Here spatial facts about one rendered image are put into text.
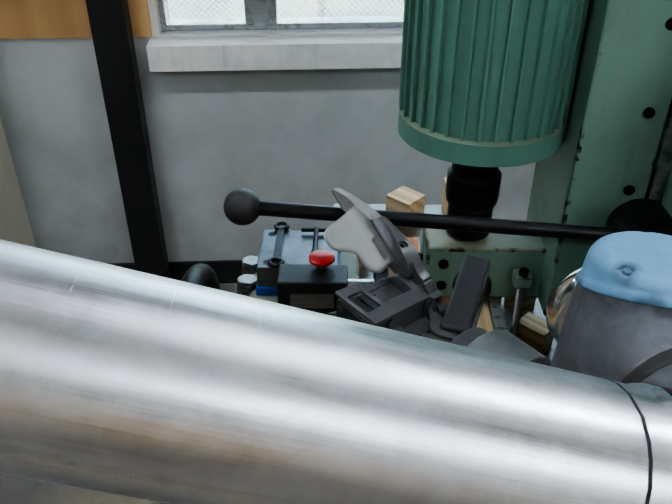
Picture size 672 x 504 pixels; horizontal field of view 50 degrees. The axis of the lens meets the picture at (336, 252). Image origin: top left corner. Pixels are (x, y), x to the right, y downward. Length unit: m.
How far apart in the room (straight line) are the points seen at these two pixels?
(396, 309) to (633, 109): 0.31
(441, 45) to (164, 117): 1.64
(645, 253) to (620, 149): 0.32
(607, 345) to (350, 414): 0.21
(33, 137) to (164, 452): 2.16
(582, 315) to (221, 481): 0.26
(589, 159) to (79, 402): 0.60
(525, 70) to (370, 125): 1.58
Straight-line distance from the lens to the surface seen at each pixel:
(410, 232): 1.11
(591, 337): 0.45
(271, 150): 2.29
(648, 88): 0.75
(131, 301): 0.27
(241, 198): 0.67
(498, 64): 0.69
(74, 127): 2.35
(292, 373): 0.27
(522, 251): 0.85
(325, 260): 0.82
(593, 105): 0.74
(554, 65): 0.71
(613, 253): 0.45
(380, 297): 0.63
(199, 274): 0.95
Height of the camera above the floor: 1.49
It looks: 34 degrees down
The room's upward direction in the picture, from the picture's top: straight up
